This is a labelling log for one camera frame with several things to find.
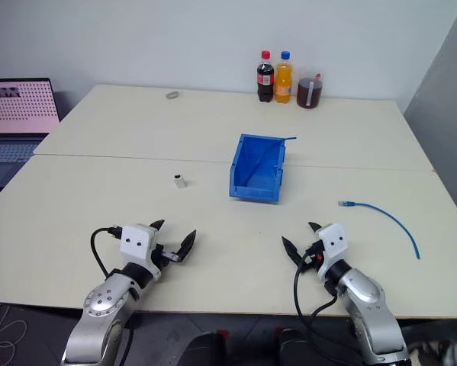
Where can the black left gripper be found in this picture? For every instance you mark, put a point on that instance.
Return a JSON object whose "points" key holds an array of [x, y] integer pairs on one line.
{"points": [[166, 257]]}

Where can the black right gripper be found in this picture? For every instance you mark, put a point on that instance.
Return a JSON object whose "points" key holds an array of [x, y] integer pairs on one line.
{"points": [[313, 259]]}

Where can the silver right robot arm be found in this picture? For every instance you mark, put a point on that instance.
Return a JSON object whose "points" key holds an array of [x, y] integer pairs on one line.
{"points": [[369, 305]]}

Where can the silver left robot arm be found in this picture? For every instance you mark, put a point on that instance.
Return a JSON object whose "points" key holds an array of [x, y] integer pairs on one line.
{"points": [[98, 301]]}

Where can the small white adapter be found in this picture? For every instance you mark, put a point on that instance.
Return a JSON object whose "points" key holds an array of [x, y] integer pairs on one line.
{"points": [[179, 181]]}

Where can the blue plastic storage bin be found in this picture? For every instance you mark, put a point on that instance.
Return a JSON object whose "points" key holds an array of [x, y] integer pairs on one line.
{"points": [[251, 190]]}

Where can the dark rounded shape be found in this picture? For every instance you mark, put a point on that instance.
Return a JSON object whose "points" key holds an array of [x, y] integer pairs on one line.
{"points": [[295, 348]]}

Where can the clear tape roll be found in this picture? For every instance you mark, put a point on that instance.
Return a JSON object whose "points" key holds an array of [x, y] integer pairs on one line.
{"points": [[172, 95]]}

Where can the clear jar brown liquid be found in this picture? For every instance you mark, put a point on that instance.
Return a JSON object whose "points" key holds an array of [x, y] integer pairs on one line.
{"points": [[309, 93]]}

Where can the orange soda bottle blue cap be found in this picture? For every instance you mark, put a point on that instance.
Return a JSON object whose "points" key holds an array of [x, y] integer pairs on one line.
{"points": [[283, 84]]}

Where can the cola bottle red cap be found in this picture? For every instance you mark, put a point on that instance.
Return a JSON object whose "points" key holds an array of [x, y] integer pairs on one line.
{"points": [[265, 82]]}

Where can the grey patterned object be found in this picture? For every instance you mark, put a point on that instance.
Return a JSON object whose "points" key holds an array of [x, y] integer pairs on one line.
{"points": [[438, 352]]}

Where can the open laptop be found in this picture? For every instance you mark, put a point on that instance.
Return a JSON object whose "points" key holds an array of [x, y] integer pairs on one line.
{"points": [[18, 110]]}

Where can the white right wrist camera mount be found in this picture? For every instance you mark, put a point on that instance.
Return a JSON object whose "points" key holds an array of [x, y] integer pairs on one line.
{"points": [[335, 244]]}

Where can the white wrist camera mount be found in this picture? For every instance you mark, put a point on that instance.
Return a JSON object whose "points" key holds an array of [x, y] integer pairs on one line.
{"points": [[136, 242], [335, 244]]}

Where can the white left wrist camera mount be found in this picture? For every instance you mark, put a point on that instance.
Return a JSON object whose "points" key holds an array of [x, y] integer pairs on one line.
{"points": [[136, 242]]}

